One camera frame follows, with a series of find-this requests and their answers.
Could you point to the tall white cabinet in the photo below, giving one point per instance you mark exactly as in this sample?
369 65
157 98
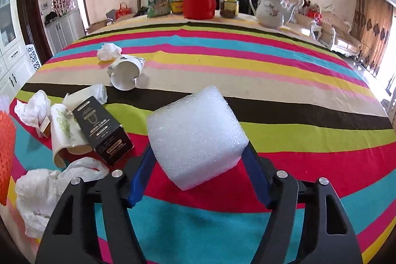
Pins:
10 50

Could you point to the black cardboard box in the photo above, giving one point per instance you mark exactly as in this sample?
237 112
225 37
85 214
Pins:
99 131

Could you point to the white paper packet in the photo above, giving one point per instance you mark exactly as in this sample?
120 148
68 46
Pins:
92 93

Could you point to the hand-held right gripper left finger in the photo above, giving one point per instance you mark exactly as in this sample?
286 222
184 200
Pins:
140 182

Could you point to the brown patterned curtain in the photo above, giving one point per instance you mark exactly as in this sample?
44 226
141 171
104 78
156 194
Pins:
371 32

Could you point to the black bag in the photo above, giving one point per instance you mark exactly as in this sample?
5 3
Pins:
140 12

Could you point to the white floral teapot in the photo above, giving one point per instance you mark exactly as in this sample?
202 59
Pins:
272 12

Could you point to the white foam block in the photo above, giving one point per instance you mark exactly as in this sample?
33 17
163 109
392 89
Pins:
195 137

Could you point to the dark wooden door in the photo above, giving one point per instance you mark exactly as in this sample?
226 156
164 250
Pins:
32 22

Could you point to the ornate cream sofa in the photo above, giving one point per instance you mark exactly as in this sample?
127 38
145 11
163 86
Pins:
337 35

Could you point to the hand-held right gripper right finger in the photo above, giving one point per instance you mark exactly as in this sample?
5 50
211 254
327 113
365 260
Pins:
256 179

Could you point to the white carved panel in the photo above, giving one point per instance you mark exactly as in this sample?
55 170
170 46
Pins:
34 57

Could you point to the crumpled white wrapper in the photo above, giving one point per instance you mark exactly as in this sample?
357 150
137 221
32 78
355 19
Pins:
126 72

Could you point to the glass jar yellow lid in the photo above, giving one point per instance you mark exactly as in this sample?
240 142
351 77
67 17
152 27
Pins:
229 7

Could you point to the red gift bag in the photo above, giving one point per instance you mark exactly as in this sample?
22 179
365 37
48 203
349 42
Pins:
122 12

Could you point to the crumpled white tissue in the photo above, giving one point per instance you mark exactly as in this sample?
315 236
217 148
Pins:
37 199
85 168
31 109
108 52

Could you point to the low white cabinet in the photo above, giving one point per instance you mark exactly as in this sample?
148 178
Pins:
63 30

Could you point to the yellow lidded jar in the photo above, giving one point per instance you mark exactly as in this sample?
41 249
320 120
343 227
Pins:
178 4

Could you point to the striped colourful tablecloth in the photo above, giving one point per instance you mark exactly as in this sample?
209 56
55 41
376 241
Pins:
278 115

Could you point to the green patterned paper cup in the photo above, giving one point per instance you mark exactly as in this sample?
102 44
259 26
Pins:
66 131

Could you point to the white ornate chair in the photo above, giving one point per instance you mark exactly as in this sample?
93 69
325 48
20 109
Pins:
323 32

